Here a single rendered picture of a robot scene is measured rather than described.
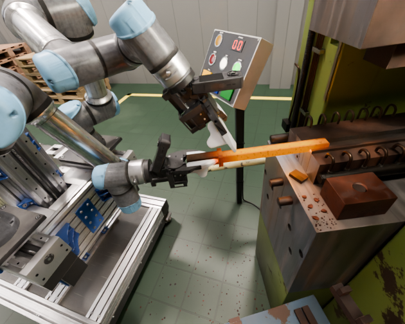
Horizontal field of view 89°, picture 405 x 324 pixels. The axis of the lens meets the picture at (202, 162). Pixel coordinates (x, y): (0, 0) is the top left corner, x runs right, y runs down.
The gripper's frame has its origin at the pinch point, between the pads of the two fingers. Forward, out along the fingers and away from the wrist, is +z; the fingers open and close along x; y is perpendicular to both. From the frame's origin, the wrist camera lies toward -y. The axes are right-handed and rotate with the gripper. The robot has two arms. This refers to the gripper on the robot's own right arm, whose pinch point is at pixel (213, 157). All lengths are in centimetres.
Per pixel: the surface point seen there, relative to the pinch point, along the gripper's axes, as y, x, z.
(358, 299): 46, 28, 42
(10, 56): 29, -385, -325
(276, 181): 12.2, 1.8, 19.6
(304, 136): 1.1, -5.5, 29.4
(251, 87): -2.0, -40.7, 21.3
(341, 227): 8.8, 21.5, 28.0
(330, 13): -30.9, -4.5, 27.3
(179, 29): 16, -328, -16
